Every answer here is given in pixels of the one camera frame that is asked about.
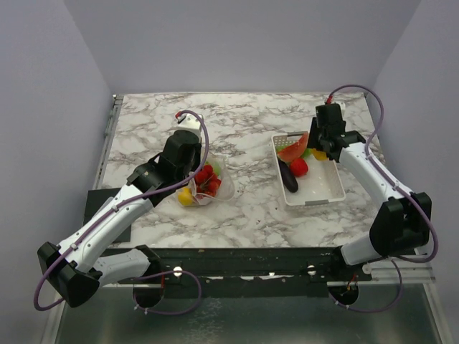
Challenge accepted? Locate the yellow bell pepper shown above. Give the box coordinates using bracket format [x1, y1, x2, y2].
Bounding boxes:
[311, 148, 328, 161]

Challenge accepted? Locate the green grape bunch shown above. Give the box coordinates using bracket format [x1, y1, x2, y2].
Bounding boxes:
[301, 148, 312, 160]

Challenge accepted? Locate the red cherry tomatoes bunch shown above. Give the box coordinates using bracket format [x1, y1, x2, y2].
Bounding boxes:
[194, 163, 222, 196]

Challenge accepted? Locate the green lime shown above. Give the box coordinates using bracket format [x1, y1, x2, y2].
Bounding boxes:
[212, 163, 222, 176]

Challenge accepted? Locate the red watermelon slice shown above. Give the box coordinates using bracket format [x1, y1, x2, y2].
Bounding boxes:
[277, 132, 308, 163]

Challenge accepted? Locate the clear zip top bag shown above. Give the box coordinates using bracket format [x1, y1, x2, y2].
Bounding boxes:
[175, 153, 235, 207]

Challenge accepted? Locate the yellow lemon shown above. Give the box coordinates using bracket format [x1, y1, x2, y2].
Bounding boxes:
[177, 187, 194, 207]

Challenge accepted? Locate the purple eggplant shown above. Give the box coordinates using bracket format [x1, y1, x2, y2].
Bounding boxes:
[278, 160, 298, 193]

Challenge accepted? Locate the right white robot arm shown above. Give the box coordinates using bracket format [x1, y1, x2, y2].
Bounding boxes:
[307, 103, 432, 280]

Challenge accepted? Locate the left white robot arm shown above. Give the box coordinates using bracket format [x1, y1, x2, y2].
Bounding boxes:
[37, 129, 202, 307]

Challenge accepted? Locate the white plastic basket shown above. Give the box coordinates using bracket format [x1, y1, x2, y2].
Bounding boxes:
[270, 132, 346, 209]

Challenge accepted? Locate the metal table edge strip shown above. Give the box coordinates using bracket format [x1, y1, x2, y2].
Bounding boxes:
[93, 94, 124, 189]

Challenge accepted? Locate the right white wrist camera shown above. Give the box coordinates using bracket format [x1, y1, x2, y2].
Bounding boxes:
[337, 102, 346, 113]

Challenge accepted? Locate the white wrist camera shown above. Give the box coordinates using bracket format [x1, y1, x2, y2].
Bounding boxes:
[337, 102, 346, 113]
[176, 113, 204, 138]

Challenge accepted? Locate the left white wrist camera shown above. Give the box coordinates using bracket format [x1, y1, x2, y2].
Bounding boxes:
[176, 113, 204, 138]

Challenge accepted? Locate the black mounting rail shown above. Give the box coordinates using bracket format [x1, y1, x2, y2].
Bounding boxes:
[122, 247, 371, 302]

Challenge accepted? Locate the aluminium extrusion rail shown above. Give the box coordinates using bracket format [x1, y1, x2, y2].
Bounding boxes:
[362, 258, 436, 285]

